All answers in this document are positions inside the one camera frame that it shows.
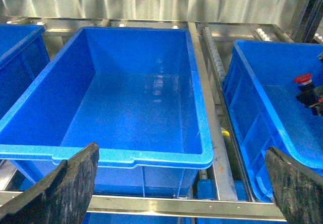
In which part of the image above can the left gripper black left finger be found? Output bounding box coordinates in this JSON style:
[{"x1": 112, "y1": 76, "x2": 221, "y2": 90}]
[{"x1": 1, "y1": 142, "x2": 99, "y2": 223}]

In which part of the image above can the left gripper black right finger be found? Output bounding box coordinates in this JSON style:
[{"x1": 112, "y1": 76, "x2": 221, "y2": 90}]
[{"x1": 265, "y1": 146, "x2": 322, "y2": 223}]

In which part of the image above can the red mushroom push button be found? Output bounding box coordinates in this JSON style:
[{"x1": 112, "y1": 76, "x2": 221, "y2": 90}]
[{"x1": 293, "y1": 73, "x2": 322, "y2": 116}]

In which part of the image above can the blue bin lower middle-right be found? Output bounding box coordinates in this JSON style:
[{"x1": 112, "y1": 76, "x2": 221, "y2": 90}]
[{"x1": 84, "y1": 211, "x2": 197, "y2": 224}]

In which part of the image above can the blue bin far right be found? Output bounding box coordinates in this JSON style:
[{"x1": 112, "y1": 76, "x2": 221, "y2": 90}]
[{"x1": 222, "y1": 40, "x2": 322, "y2": 202}]

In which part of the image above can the blue bin upper right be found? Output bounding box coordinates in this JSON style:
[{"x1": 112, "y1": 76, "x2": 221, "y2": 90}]
[{"x1": 1, "y1": 27, "x2": 213, "y2": 198}]

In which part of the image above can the blue bin upper left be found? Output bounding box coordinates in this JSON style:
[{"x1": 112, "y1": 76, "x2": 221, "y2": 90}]
[{"x1": 1, "y1": 24, "x2": 49, "y2": 117}]

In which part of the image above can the metal shelf rack frame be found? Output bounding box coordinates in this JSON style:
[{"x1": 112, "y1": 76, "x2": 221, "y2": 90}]
[{"x1": 1, "y1": 17, "x2": 294, "y2": 221}]

